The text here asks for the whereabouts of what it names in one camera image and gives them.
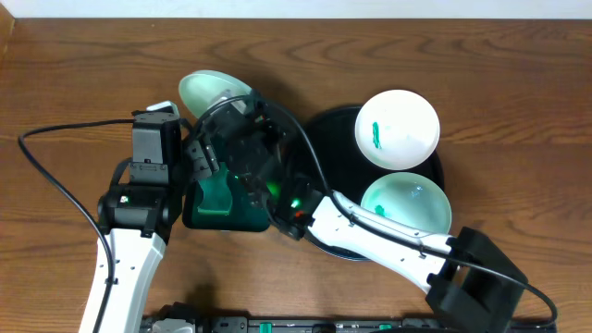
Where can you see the white plate top right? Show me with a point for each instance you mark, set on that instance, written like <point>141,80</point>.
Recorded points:
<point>397,129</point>

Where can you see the black round tray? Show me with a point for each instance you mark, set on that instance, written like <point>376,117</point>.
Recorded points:
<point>345,167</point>

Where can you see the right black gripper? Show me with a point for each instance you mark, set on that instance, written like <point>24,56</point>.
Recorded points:
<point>264,116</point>

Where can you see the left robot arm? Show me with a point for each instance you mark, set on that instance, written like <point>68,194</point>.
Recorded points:
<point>136,215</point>

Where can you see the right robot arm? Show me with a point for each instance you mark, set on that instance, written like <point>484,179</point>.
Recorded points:
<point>467,279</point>

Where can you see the green sponge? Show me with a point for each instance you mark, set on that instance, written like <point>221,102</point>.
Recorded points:
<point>217,198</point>

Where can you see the mint plate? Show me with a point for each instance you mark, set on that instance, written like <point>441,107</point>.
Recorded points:
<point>410,199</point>
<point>205,88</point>

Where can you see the black rectangular tray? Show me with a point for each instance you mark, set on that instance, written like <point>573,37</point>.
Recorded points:
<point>242,217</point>

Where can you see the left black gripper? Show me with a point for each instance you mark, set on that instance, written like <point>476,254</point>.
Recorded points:
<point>203,160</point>

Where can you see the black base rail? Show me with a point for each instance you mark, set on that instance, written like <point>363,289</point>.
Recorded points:
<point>240,324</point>

